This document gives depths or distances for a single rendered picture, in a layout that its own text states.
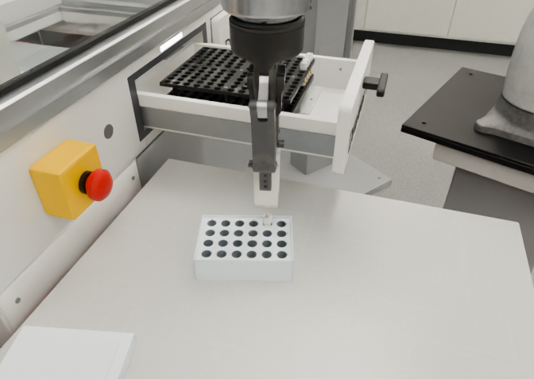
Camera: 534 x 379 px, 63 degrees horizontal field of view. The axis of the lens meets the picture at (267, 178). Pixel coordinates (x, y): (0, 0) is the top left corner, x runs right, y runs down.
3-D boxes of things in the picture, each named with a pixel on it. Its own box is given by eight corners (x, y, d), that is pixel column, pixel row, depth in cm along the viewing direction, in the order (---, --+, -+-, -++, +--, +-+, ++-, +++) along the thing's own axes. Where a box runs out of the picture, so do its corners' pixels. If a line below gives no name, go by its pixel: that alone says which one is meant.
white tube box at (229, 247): (291, 235, 62) (292, 215, 60) (292, 281, 56) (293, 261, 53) (204, 234, 62) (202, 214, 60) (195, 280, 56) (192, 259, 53)
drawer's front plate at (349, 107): (366, 94, 86) (374, 39, 80) (342, 176, 64) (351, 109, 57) (357, 93, 87) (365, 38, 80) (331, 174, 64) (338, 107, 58)
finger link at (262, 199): (278, 160, 52) (278, 164, 51) (277, 205, 56) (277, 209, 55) (253, 159, 52) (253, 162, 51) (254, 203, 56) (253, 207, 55)
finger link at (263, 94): (278, 55, 44) (275, 69, 40) (276, 104, 47) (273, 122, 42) (254, 54, 44) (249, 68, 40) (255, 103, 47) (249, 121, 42)
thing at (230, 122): (357, 89, 85) (361, 59, 81) (334, 160, 65) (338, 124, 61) (172, 66, 94) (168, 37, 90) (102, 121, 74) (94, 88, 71)
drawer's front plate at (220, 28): (261, 30, 118) (261, -13, 112) (222, 71, 96) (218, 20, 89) (255, 29, 119) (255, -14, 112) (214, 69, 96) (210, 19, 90)
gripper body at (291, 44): (304, 26, 39) (299, 117, 44) (305, 1, 46) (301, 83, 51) (222, 24, 39) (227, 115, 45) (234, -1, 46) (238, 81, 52)
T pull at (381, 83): (387, 79, 72) (388, 71, 72) (383, 98, 67) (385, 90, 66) (365, 77, 73) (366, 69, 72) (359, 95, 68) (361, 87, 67)
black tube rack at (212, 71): (312, 91, 83) (315, 59, 79) (288, 137, 70) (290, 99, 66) (206, 77, 88) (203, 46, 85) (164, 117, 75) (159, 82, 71)
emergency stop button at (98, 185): (118, 189, 55) (112, 164, 53) (100, 209, 52) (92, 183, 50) (98, 185, 56) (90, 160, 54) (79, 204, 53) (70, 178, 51)
